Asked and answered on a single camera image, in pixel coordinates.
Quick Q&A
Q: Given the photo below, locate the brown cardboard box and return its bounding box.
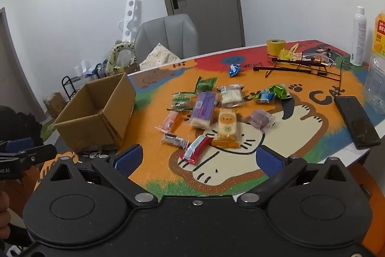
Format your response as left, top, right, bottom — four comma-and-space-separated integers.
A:
53, 72, 136, 153

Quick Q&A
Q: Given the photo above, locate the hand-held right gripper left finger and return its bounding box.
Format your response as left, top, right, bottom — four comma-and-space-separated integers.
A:
48, 144, 159, 210

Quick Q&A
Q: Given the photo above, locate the green snack packet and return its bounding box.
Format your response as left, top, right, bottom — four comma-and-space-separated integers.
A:
194, 76, 218, 95

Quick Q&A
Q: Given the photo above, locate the clear plastic packet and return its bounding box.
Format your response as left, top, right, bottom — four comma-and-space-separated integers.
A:
296, 54, 334, 66

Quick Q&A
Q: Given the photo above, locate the small brown snack packet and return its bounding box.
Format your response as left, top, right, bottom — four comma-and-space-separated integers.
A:
161, 133, 189, 150

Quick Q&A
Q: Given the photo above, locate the blue white candy packet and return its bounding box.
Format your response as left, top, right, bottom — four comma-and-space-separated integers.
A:
256, 89, 275, 103

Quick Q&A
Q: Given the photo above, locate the white bread packet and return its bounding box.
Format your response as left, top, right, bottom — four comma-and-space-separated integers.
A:
217, 84, 245, 107

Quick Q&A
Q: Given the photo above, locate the black wire rack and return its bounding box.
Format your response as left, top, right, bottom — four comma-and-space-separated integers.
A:
253, 55, 355, 92

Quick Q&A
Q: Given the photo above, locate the bunch of keys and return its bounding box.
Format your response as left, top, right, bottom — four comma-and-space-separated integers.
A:
316, 48, 334, 60

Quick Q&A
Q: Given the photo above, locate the orange cake packet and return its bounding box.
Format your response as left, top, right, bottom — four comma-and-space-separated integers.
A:
211, 108, 241, 149

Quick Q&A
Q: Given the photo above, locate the blue plastic bag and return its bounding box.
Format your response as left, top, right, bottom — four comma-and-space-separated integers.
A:
90, 63, 107, 78

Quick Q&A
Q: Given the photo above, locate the small taped cardboard box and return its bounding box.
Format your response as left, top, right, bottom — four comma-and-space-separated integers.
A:
44, 92, 68, 119

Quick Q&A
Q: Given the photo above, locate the black shoe rack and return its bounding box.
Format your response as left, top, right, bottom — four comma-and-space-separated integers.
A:
62, 76, 91, 101

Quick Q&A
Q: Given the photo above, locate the dark cloth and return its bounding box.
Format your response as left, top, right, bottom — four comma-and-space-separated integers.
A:
0, 106, 43, 150

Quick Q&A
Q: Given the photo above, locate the panda print inflatable ring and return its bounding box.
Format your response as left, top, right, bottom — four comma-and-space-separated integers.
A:
106, 40, 138, 74

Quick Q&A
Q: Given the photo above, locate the purple taro cake packet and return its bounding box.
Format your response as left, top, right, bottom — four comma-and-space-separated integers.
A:
247, 109, 276, 132

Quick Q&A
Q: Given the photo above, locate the orange snack packet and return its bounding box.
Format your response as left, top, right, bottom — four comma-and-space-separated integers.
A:
155, 110, 179, 135

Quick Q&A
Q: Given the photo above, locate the green candy packet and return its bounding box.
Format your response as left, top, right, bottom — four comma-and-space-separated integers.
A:
269, 84, 292, 100

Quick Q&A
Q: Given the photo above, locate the white spray bottle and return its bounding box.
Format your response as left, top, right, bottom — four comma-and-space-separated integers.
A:
350, 6, 367, 67

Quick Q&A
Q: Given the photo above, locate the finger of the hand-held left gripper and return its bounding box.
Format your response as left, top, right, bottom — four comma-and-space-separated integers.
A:
0, 145, 58, 169
0, 138, 35, 153

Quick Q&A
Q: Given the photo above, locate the person's left hand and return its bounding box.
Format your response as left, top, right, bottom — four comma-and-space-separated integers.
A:
0, 191, 11, 239

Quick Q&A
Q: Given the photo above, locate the white perforated board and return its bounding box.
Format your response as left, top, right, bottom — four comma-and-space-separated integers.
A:
117, 0, 141, 44

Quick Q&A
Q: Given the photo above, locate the spotted cream cloth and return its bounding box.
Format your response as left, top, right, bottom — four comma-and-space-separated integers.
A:
139, 43, 182, 71

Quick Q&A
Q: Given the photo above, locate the yellow tape roll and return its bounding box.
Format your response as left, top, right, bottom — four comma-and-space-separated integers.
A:
266, 39, 287, 56

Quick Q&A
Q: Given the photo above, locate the white plastic holder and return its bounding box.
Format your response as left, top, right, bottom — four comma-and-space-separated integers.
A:
74, 60, 91, 77

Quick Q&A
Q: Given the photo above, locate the clear bottle with orange label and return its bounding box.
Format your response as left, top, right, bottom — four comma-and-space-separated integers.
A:
364, 13, 385, 116

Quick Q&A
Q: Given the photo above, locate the dark green cake packet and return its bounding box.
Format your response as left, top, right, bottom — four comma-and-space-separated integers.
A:
167, 90, 195, 111

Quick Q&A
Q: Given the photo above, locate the black smartphone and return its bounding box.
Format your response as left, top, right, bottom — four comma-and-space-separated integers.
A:
334, 96, 382, 150

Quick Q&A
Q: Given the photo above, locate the purple bread packet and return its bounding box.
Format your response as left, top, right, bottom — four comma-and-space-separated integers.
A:
189, 91, 221, 129

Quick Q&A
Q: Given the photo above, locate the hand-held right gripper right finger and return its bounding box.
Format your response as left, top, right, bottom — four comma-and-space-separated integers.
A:
237, 145, 360, 211

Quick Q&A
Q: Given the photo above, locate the grey chair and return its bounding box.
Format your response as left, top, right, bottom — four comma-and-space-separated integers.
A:
134, 14, 199, 63

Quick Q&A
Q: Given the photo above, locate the red snack bar packet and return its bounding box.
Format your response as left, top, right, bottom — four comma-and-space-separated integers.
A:
180, 136, 214, 165

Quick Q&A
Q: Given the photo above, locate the yellow plastic bag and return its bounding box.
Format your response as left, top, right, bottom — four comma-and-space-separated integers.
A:
278, 43, 301, 62

